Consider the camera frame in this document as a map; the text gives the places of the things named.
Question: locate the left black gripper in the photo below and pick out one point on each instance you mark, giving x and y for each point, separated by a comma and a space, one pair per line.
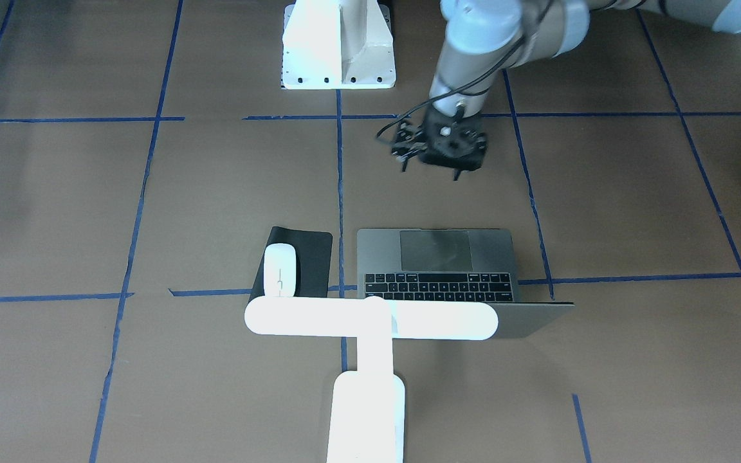
409, 143

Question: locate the grey laptop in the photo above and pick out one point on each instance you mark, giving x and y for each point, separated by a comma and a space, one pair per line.
453, 265

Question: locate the black mouse pad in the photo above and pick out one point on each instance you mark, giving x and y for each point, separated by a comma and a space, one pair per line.
313, 260

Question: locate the white computer mouse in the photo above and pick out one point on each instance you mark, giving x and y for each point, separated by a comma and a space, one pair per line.
280, 270

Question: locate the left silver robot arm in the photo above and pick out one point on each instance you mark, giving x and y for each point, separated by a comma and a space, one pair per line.
483, 38

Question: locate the white camera pillar base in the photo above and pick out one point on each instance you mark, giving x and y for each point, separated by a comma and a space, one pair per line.
337, 45

